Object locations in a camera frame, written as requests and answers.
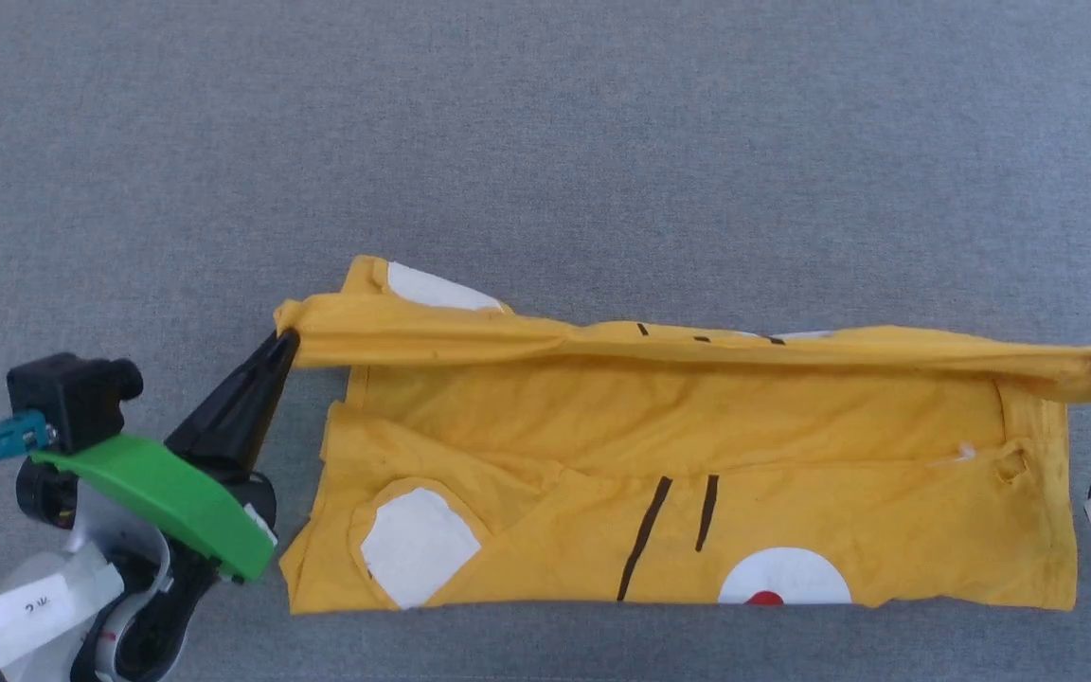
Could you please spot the white paper label tape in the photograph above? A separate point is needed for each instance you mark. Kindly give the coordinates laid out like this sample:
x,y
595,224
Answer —
x,y
34,606

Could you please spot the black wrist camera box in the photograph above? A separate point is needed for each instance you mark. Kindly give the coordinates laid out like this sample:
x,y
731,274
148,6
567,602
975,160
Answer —
x,y
72,398

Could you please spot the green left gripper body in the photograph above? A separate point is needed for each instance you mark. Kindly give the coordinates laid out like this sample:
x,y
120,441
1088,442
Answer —
x,y
176,493

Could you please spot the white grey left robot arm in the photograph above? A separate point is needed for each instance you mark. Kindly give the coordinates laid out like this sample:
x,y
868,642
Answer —
x,y
110,521

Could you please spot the yellow cartoon face t-shirt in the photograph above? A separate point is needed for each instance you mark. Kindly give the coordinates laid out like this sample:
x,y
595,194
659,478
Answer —
x,y
697,426

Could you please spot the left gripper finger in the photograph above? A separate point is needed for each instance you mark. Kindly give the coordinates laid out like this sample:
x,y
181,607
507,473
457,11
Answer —
x,y
233,417

